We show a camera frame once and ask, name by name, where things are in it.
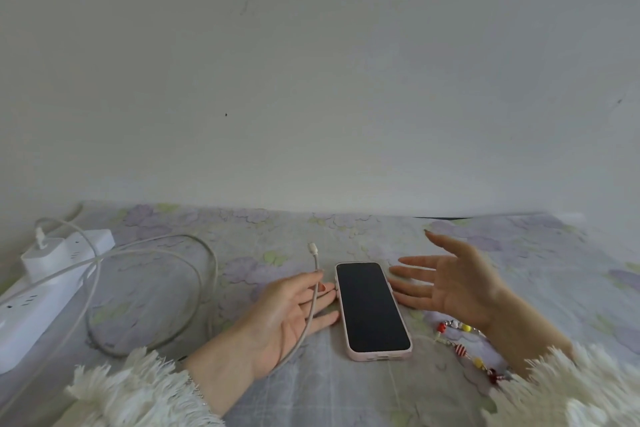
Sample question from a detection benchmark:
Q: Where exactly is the person's right hand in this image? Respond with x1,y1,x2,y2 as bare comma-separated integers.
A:
388,229,497,332

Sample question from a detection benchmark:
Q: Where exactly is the person's left hand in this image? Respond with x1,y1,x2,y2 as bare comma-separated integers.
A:
244,271,342,382

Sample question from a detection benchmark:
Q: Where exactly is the person's left forearm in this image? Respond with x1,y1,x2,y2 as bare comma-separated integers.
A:
65,327,261,427

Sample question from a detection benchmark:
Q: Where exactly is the person's right forearm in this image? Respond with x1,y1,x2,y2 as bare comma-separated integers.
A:
479,282,640,427

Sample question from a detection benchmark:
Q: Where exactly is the smartphone in pink case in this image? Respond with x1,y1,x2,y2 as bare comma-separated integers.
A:
334,262,414,363

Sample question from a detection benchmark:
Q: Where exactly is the purple floral bed sheet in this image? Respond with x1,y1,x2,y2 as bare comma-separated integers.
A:
0,200,640,427

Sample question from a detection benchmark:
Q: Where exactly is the white charger adapter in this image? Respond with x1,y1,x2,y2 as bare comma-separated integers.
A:
20,236,69,288

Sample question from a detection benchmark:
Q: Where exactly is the white power strip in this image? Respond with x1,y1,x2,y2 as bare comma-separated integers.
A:
0,229,116,375

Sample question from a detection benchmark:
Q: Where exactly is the beaded red yellow phone strap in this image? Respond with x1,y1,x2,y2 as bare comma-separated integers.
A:
414,319,512,386

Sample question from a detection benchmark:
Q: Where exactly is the white charging cable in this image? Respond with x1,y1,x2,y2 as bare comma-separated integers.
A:
0,217,323,422

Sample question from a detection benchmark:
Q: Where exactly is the silver chain bracelet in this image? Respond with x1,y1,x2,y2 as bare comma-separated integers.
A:
186,368,209,401

